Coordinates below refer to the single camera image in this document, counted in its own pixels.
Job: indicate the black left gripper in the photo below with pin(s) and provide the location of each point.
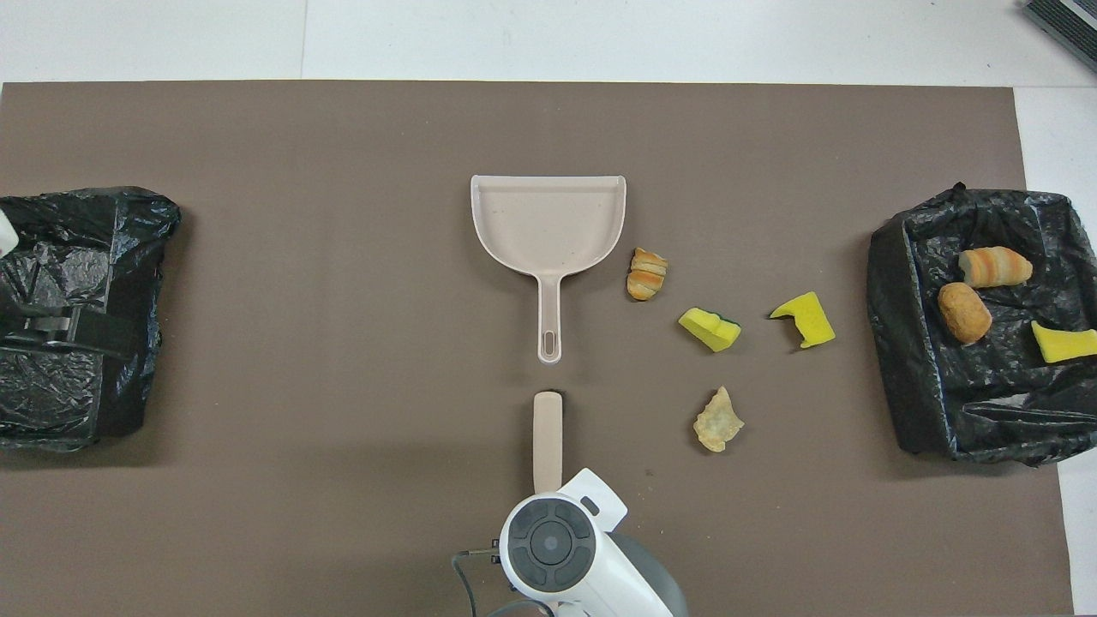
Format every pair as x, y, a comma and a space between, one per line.
103, 332

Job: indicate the beige brush with black bristles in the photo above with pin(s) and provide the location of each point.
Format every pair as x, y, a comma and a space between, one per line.
548, 437

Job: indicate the beige plastic dustpan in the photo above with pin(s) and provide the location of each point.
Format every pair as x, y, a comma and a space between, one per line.
548, 227

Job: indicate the small striped croissant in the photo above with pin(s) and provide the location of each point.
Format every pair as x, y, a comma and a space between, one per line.
647, 274

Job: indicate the yellow sponge with green pad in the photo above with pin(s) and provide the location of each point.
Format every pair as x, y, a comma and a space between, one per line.
707, 328

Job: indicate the pale dumpling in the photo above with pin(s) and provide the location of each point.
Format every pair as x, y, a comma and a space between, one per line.
718, 422

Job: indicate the notched yellow sponge piece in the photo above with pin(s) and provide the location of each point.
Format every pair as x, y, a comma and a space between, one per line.
810, 319

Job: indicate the brown potato shaped bread roll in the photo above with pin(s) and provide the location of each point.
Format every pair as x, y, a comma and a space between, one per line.
964, 313

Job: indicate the orange striped croissant piece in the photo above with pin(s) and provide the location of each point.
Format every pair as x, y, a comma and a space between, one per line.
994, 266

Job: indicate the plain yellow sponge piece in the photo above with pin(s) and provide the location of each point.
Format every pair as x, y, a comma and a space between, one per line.
1064, 341

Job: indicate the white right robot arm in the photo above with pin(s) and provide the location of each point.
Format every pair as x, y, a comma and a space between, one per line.
548, 544

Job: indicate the bin lined with black bag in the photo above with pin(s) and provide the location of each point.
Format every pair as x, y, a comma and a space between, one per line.
926, 386
68, 248

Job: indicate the brown table mat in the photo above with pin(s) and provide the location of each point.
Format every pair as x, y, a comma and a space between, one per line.
343, 428

